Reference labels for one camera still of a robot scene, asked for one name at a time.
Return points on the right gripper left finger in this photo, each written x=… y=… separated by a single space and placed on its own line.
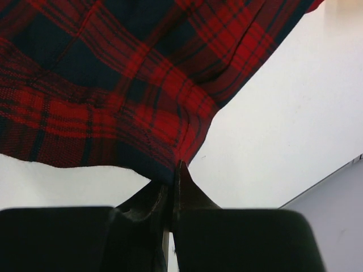
x=128 y=237

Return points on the red plaid pleated skirt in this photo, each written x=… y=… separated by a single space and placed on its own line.
x=132 y=84

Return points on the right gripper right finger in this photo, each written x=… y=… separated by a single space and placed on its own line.
x=210 y=238

